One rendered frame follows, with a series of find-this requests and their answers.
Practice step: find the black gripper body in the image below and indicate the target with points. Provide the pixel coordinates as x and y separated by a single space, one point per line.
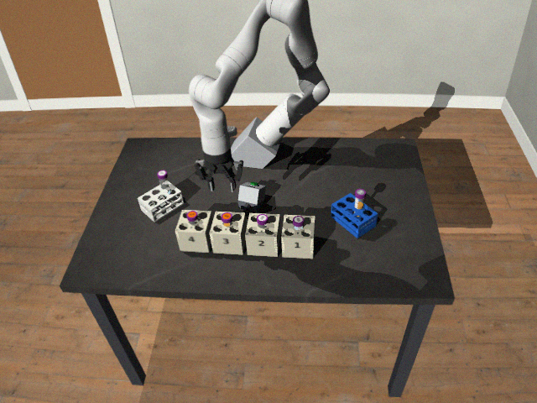
218 160

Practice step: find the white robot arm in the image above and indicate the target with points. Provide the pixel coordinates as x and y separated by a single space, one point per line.
208 95

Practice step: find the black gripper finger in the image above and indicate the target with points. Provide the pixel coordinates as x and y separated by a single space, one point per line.
231 176
203 175

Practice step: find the beige block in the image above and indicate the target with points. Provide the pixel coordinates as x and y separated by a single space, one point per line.
194 237
298 243
263 241
228 240

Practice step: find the blue tube rack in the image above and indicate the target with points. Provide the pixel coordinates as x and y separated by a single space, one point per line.
365 222

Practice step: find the white tube rack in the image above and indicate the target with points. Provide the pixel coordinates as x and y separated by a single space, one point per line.
163 205

